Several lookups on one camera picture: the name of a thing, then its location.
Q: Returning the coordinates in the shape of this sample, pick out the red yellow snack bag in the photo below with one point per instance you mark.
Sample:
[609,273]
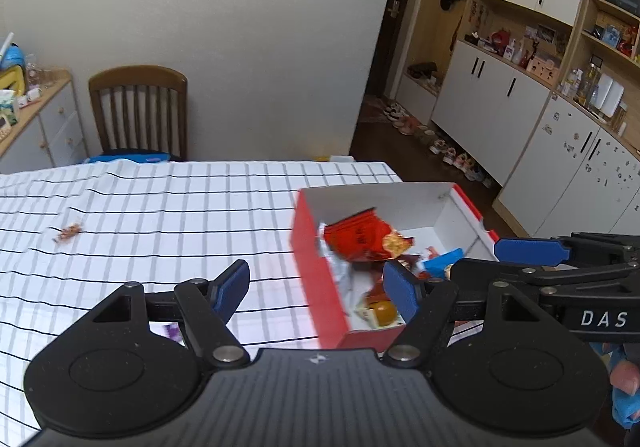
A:
[360,234]

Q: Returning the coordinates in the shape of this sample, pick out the clear glasses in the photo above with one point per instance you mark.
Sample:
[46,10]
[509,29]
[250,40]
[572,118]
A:
[40,72]

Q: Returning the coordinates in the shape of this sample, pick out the blue chair cushion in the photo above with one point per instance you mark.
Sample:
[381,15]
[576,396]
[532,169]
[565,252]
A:
[130,158]

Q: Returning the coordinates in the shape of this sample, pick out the white board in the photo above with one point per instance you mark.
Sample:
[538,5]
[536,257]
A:
[611,94]

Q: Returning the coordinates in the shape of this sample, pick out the row of shoes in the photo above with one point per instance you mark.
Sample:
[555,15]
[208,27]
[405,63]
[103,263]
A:
[440,147]

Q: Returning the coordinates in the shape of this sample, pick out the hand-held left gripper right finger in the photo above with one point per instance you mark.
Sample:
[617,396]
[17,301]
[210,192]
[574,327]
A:
[400,292]

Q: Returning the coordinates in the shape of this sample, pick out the small brown candy wrapper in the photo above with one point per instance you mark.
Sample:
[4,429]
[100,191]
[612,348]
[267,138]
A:
[70,233]

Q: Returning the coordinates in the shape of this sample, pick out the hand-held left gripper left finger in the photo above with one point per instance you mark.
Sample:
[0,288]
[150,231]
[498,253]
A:
[232,287]

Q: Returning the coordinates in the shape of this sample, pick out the white tube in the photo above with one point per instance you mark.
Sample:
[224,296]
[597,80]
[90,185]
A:
[6,44]

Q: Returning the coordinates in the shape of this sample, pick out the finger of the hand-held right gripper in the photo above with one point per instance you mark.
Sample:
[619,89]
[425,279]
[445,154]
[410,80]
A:
[535,251]
[575,274]

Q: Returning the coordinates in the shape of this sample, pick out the green tissue box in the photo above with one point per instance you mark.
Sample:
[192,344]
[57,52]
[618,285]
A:
[7,104]

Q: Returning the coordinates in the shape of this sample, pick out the red ornament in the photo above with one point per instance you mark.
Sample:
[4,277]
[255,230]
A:
[500,41]

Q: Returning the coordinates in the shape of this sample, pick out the checked white tablecloth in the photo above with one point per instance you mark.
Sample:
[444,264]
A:
[150,227]

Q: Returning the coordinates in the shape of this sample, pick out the wooden chair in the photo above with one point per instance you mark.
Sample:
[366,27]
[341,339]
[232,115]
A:
[137,112]

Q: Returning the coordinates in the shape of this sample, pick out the red cardboard box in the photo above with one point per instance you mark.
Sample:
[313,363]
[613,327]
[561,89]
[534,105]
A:
[320,287]

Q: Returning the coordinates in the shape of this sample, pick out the silver snack bag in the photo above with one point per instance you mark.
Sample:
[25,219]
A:
[335,272]

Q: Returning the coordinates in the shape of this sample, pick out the purple candy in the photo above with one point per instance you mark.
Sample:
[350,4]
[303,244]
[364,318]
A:
[173,331]

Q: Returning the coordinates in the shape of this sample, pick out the blue cookie packet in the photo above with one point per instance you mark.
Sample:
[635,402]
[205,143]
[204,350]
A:
[442,264]

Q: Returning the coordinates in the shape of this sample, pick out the blue yellow container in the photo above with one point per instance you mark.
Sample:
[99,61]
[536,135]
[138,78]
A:
[11,67]

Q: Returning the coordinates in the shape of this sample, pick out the person's right hand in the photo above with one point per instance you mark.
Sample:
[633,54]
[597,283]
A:
[627,377]

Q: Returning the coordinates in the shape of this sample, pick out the white wall cabinet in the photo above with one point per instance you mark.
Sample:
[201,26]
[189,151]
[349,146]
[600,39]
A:
[525,102]

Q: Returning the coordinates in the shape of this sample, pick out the wooden sideboard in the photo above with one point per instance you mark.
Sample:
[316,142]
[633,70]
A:
[50,127]

